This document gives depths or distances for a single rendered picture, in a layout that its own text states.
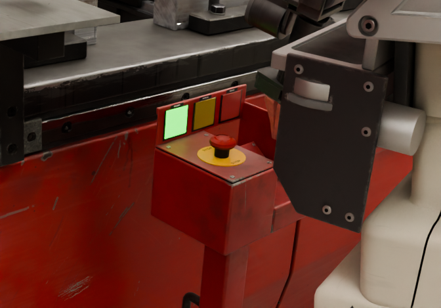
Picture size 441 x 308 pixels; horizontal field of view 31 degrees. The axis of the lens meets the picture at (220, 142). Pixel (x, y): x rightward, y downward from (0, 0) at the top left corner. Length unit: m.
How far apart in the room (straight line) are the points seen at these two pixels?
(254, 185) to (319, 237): 0.72
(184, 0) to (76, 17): 0.48
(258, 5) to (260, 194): 0.27
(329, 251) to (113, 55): 0.84
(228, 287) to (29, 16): 0.55
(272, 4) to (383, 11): 0.57
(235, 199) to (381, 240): 0.36
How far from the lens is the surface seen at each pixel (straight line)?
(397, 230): 0.81
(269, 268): 1.75
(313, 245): 1.85
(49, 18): 1.01
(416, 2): 0.60
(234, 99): 1.31
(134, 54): 1.31
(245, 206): 1.16
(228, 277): 1.30
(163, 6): 1.48
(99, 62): 1.26
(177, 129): 1.22
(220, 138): 1.17
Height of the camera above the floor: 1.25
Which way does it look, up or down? 23 degrees down
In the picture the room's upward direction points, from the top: 6 degrees clockwise
